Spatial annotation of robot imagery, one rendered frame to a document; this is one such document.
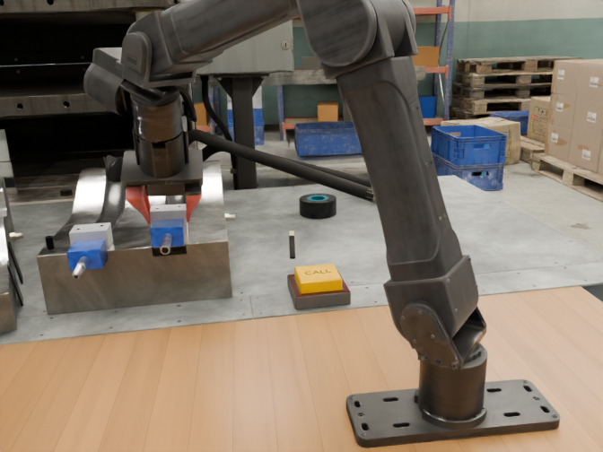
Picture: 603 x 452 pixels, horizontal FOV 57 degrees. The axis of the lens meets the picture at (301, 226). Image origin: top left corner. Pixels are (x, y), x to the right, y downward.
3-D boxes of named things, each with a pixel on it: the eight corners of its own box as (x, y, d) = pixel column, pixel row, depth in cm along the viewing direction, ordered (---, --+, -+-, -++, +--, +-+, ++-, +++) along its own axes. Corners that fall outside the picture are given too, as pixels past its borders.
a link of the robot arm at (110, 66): (68, 104, 68) (74, 4, 63) (125, 98, 75) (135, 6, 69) (132, 143, 64) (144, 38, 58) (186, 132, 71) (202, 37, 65)
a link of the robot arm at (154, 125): (119, 132, 69) (111, 82, 65) (154, 114, 73) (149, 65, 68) (158, 154, 67) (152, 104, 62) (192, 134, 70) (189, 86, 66)
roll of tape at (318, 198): (302, 207, 126) (302, 192, 124) (338, 208, 124) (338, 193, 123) (296, 218, 118) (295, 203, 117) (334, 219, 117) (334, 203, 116)
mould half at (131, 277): (232, 298, 83) (225, 210, 78) (47, 315, 79) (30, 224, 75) (222, 204, 129) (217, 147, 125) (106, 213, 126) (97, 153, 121)
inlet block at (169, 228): (187, 269, 71) (184, 228, 69) (145, 272, 70) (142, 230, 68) (188, 239, 83) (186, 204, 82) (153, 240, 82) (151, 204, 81)
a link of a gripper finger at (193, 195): (152, 204, 82) (145, 152, 75) (203, 203, 83) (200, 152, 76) (151, 238, 77) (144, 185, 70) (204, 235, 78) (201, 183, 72)
